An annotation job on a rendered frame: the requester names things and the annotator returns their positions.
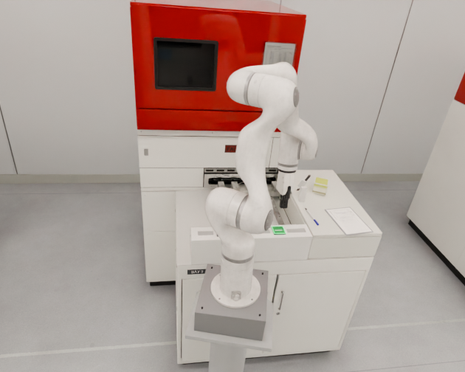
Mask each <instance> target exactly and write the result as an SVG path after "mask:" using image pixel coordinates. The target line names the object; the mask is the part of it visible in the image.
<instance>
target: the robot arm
mask: <svg viewBox="0 0 465 372"><path fill-rule="evenodd" d="M227 93H228V95H229V96H230V98H231V99H232V100H234V101H235V102H237V103H241V104H244V105H248V106H254V107H258V108H262V109H263V113H262V115H261V116H260V117H259V118H258V119H257V120H255V121H253V122H252V123H250V124H248V125H246V126H245V127H244V128H243V129H242V130H241V132H240V134H239V136H238V142H237V147H236V152H235V167H236V170H237V172H238V175H239V176H240V177H241V179H242V180H243V182H244V184H245V185H246V186H247V190H248V193H249V194H247V193H243V192H241V191H238V190H233V189H231V188H228V187H217V188H215V189H214V190H212V191H211V192H210V193H209V195H208V196H207V198H206V202H205V212H206V216H207V219H208V221H209V222H210V224H211V226H212V228H213V229H214V230H215V232H216V234H217V235H218V237H219V238H220V239H221V273H219V274H218V275H216V276H215V277H214V278H213V281H212V283H211V293H212V296H213V297H214V299H215V300H216V301H217V302H218V303H220V304H221V305H223V306H226V307H229V308H234V309H240V308H244V307H247V306H250V305H252V304H253V303H254V302H255V301H256V300H257V299H258V297H259V295H260V291H261V287H260V284H259V282H258V280H257V279H256V278H255V277H254V276H253V275H252V272H253V264H254V256H255V239H254V238H253V236H252V235H251V234H250V233H252V234H262V233H264V232H266V231H267V230H268V229H269V228H270V227H271V224H272V222H273V215H274V212H273V206H272V200H271V198H270V195H269V191H268V187H267V184H266V158H267V153H268V149H269V143H270V140H271V137H272V134H273V133H274V131H275V129H276V128H278V129H279V130H280V131H281V133H280V145H279V154H278V170H279V171H278V180H277V185H276V188H277V190H278V192H279V193H280V208H287V207H288V200H289V199H290V195H292V194H293V190H294V180H295V172H296V170H297V165H298V160H299V159H303V160H313V159H315V158H316V156H317V149H318V147H317V135H316V134H315V132H314V129H313V128H312V127H311V126H310V125H309V124H308V123H306V122H305V121H303V120H302V119H300V118H299V112H298V102H299V94H300V93H299V91H298V89H297V74H296V71H295V69H294V67H293V66H292V65H291V64H289V63H287V62H279V63H274V64H270V65H261V66H248V67H244V68H242V69H239V70H237V71H235V72H233V73H232V74H231V75H230V77H229V79H228V81H227Z"/></svg>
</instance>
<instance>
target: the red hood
mask: <svg viewBox="0 0 465 372"><path fill-rule="evenodd" d="M130 15H131V40H132V52H133V65H134V89H135V102H136V115H137V130H172V131H241V130H242V129H243V128H244V127H245V126H246V125H248V124H250V123H252V122H253V121H255V120H257V119H258V118H259V117H260V116H261V115H262V113H263V109H262V108H258V107H254V106H248V105H244V104H241V103H237V102H235V101H234V100H232V99H231V98H230V96H229V95H228V93H227V81H228V79H229V77H230V75H231V74H232V73H233V72H235V71H237V70H239V69H242V68H244V67H248V66H261V65H270V64H274V63H279V62H287V63H289V64H291V65H292V66H293V67H294V70H295V71H296V74H297V71H298V67H299V62H300V53H301V49H302V45H303V36H304V32H305V27H306V16H307V15H306V14H303V13H300V12H298V11H296V10H293V9H290V8H288V7H284V6H283V5H280V4H277V3H274V2H272V1H264V0H131V1H130Z"/></svg>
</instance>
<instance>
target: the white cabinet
mask: <svg viewBox="0 0 465 372"><path fill-rule="evenodd" d="M175 212H176V209H175ZM373 258H374V257H373V256H362V257H345V258H312V259H307V260H306V261H273V262H255V263H254V264H253V269H260V270H266V271H269V274H268V289H267V299H268V300H270V301H271V302H272V303H273V322H272V352H268V351H259V350H254V349H247V353H246V358H245V359H254V358H262V357H278V356H287V355H295V354H312V353H320V352H329V351H334V350H340V347H341V345H342V341H343V340H344V337H345V334H346V331H347V329H348V326H349V323H350V321H351V318H352V315H353V313H354V309H355V308H356V305H357V301H358V299H359V296H360V294H361V291H362V288H363V286H364V283H365V280H366V277H367V275H368V272H369V269H370V267H371V264H372V262H373ZM206 268H207V264H205V265H188V266H177V240H176V339H177V344H176V347H177V364H183V365H186V364H196V363H204V362H209V360H210V342H202V341H198V340H189V339H185V333H186V330H187V325H188V322H189V319H190V314H191V311H192V308H193V303H194V300H195V297H196V293H197V292H199V291H201V287H202V282H203V279H204V274H205V271H206Z"/></svg>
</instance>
